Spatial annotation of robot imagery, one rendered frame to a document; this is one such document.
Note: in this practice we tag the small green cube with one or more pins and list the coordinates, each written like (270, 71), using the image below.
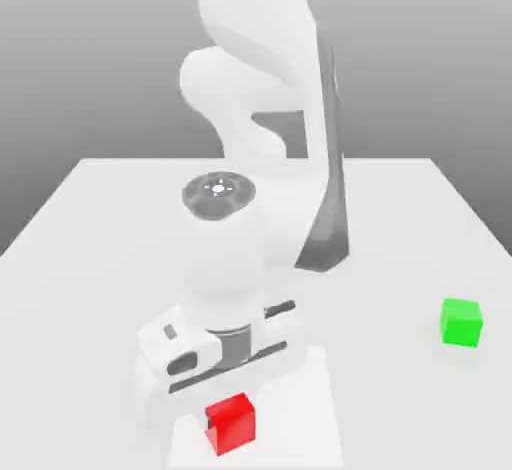
(460, 324)

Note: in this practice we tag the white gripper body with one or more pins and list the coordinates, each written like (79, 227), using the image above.
(188, 400)

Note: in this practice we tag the small red cube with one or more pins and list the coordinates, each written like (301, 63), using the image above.
(236, 426)

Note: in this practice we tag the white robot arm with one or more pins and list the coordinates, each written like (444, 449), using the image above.
(240, 78)

